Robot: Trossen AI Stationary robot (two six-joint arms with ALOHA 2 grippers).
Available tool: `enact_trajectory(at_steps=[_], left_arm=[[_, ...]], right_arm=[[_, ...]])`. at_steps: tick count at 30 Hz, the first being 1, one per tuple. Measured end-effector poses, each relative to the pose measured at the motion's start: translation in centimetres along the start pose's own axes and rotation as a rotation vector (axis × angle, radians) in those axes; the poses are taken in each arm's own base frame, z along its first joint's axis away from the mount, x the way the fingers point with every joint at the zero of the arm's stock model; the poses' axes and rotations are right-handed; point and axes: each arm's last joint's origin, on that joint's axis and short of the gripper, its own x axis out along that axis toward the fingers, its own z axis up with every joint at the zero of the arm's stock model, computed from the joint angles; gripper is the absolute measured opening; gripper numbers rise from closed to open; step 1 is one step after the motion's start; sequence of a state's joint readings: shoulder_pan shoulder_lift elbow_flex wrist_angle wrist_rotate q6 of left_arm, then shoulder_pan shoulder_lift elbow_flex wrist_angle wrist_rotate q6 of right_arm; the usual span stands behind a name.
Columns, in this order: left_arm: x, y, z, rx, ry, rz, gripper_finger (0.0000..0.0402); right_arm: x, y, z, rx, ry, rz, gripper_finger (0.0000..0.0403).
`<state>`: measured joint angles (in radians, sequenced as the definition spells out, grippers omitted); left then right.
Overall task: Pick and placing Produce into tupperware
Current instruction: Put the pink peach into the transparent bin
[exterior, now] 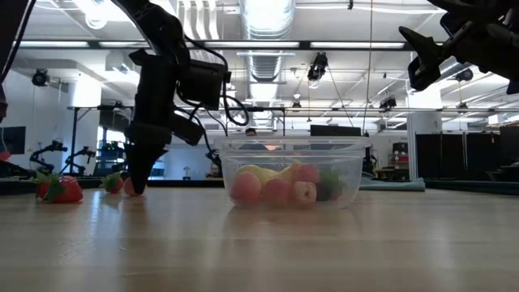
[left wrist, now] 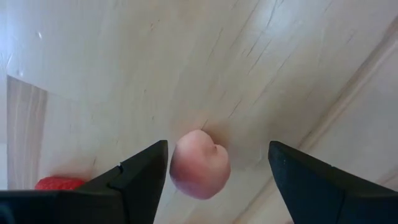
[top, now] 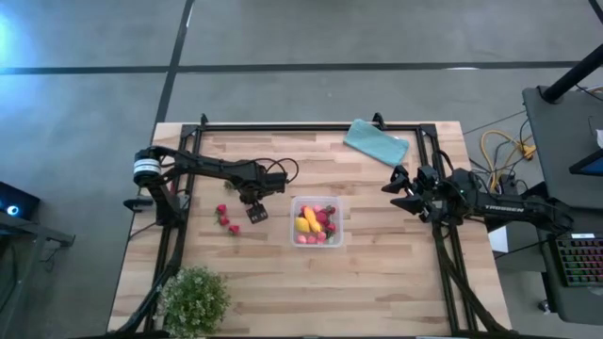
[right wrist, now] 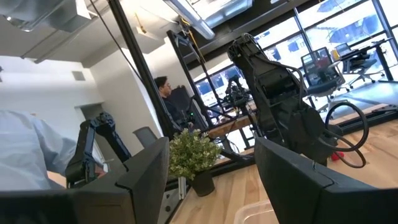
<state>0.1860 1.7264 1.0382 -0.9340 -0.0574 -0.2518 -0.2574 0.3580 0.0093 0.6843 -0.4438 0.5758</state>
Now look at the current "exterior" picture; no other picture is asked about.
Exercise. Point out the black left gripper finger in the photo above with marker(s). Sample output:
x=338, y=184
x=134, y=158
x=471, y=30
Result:
x=142, y=166

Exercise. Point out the teal cloth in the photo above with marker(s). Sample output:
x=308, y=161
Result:
x=393, y=184

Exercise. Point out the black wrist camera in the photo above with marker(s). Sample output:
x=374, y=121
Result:
x=456, y=25
x=188, y=130

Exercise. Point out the clear plastic tupperware container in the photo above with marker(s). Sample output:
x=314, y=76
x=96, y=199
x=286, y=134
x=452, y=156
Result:
x=353, y=162

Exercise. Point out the white building column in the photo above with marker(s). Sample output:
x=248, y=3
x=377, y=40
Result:
x=423, y=121

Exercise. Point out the black left wrist motor box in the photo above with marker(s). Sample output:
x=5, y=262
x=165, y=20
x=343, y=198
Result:
x=202, y=83

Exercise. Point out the pink toy peach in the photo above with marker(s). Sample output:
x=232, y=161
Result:
x=127, y=187

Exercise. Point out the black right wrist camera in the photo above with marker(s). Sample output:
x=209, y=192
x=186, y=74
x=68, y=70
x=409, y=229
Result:
x=456, y=25

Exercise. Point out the fluorescent ceiling light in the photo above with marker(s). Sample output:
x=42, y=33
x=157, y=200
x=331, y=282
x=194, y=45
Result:
x=121, y=44
x=357, y=45
x=48, y=44
x=259, y=44

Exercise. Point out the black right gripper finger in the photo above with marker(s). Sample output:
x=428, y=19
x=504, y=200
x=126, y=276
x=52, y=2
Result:
x=423, y=74
x=423, y=46

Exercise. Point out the small strawberry with green leaves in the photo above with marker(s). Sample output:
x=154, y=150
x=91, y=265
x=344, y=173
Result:
x=111, y=183

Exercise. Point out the silver ceiling air duct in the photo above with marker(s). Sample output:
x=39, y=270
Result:
x=267, y=20

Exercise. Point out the round black ceiling device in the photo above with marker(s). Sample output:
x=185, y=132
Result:
x=40, y=77
x=464, y=75

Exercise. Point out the yellow toy lemon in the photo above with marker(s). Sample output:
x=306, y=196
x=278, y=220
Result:
x=259, y=172

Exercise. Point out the black rig post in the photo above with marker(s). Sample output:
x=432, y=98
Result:
x=10, y=24

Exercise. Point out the black table edge rail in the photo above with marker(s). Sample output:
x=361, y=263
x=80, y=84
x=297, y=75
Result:
x=466, y=187

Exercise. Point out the black metal frame stand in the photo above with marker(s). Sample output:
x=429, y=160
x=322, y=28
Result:
x=74, y=138

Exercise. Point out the dark wall monitor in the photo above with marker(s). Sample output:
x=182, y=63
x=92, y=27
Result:
x=12, y=140

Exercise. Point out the black background robot arm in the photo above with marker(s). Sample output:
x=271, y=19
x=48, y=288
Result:
x=54, y=147
x=85, y=153

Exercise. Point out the black ceiling-hung camera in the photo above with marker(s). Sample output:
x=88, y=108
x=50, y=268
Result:
x=318, y=67

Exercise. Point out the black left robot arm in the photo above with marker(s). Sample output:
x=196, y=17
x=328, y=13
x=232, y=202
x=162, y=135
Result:
x=162, y=28

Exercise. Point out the pink toy raspberry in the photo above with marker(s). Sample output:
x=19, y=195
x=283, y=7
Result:
x=276, y=191
x=304, y=193
x=245, y=188
x=308, y=173

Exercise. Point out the black desk monitor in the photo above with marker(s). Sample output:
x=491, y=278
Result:
x=334, y=130

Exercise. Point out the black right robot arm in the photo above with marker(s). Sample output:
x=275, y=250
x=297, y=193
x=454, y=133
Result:
x=486, y=6

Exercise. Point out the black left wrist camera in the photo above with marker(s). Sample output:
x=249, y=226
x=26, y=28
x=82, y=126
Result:
x=188, y=130

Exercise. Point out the yellow toy banana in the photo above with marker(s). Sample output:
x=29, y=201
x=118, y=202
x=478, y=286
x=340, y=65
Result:
x=290, y=172

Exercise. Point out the red strawberry with green leaves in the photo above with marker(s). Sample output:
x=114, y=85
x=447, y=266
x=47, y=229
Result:
x=332, y=178
x=67, y=190

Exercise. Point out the person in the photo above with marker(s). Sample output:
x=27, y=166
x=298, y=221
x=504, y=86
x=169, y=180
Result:
x=251, y=132

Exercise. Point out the black partition panels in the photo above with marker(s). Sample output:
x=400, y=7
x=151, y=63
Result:
x=454, y=156

